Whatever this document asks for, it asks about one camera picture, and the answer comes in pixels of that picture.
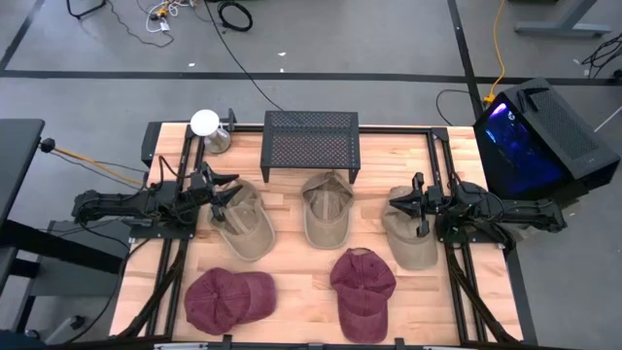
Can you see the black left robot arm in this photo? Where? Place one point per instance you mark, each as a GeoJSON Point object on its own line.
{"type": "Point", "coordinates": [121, 201]}

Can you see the tan baseball cap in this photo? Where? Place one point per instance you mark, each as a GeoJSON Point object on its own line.
{"type": "Point", "coordinates": [408, 248]}
{"type": "Point", "coordinates": [326, 228]}
{"type": "Point", "coordinates": [248, 233]}

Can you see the black perforated metal shelf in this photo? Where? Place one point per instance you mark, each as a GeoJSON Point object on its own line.
{"type": "Point", "coordinates": [311, 141]}

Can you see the black desk leg frame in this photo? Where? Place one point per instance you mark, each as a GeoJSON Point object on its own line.
{"type": "Point", "coordinates": [63, 250]}

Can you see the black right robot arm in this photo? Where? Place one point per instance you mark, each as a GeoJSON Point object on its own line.
{"type": "Point", "coordinates": [525, 214]}

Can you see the black aluminium table frame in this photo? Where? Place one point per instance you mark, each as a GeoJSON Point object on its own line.
{"type": "Point", "coordinates": [439, 134]}

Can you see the black desk top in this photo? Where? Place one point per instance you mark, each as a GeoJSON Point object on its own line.
{"type": "Point", "coordinates": [17, 160]}

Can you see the white mushroom lamp brass base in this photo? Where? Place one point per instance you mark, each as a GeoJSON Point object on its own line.
{"type": "Point", "coordinates": [204, 122]}

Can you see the maroon baseball cap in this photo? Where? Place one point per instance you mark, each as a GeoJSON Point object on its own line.
{"type": "Point", "coordinates": [218, 301]}
{"type": "Point", "coordinates": [362, 291]}

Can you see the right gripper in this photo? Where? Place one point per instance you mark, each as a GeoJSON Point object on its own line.
{"type": "Point", "coordinates": [432, 200]}

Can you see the black plug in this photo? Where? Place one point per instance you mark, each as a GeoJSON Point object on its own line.
{"type": "Point", "coordinates": [47, 145]}

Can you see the black computer tower blue light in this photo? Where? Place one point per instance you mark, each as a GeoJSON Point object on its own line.
{"type": "Point", "coordinates": [559, 126]}

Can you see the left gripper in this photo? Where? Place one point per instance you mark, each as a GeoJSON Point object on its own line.
{"type": "Point", "coordinates": [206, 194]}

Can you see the grey desk foot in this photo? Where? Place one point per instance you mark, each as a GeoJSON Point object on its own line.
{"type": "Point", "coordinates": [559, 28]}

